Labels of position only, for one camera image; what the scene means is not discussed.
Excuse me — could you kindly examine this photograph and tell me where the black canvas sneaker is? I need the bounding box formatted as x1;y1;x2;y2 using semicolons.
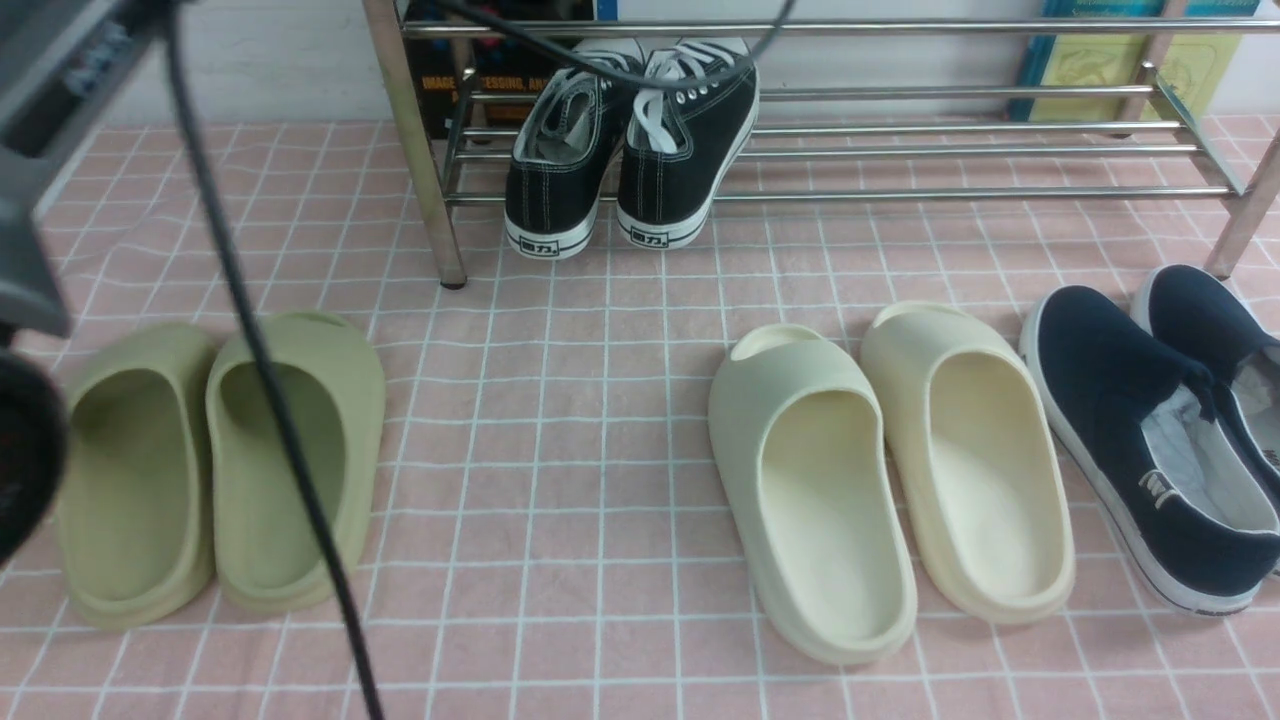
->
616;37;760;250
504;67;637;260

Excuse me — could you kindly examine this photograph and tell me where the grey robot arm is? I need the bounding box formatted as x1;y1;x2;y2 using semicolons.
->
1;1;174;559

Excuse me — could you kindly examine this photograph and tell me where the steel shoe rack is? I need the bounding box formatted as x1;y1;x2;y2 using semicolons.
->
362;1;1277;290

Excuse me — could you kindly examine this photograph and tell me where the cream slide slipper left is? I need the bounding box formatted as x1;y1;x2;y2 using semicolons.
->
707;324;918;665

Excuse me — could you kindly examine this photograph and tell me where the cream slide slipper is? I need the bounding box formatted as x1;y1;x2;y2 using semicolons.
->
860;301;1075;624
707;324;918;665

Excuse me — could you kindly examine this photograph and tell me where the green slide slipper right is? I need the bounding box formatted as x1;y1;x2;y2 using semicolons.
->
205;310;388;614

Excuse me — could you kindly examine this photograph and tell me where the green slide slipper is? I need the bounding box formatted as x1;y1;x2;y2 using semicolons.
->
55;323;218;632
205;310;388;614

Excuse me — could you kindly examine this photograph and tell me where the cream slide slipper right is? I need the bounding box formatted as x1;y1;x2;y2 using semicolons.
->
860;301;1075;624

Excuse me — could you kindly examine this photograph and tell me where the navy slip-on shoe left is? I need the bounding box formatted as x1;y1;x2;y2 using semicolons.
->
1020;284;1279;618

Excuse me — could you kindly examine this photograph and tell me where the navy slip-on shoe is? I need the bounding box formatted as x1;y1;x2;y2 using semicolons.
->
1130;264;1279;503
1020;284;1279;618

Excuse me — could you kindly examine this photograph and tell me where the green slide slipper left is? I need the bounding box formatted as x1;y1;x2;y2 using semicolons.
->
55;323;218;632

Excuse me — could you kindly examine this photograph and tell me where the navy slip-on shoe right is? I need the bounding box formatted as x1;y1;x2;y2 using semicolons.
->
1130;264;1279;503

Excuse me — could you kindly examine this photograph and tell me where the teal yellow book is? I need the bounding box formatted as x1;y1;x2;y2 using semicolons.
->
1005;1;1242;122

